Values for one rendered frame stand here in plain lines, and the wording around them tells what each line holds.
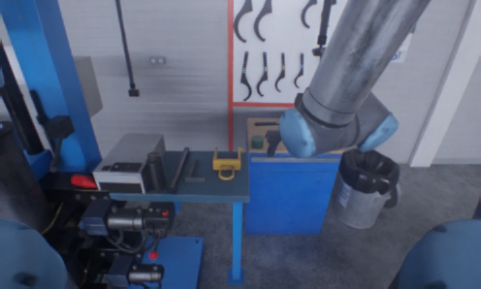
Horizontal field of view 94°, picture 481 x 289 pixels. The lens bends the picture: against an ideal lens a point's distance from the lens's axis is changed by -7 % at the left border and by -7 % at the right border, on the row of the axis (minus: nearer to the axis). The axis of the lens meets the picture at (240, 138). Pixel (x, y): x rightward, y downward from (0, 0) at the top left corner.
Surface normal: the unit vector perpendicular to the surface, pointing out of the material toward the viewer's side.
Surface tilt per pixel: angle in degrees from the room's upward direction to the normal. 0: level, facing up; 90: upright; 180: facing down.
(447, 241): 5
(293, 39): 90
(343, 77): 102
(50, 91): 90
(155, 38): 90
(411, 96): 90
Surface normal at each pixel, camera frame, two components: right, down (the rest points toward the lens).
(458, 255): -0.06, -0.85
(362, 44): -0.55, 0.57
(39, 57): 0.00, 0.49
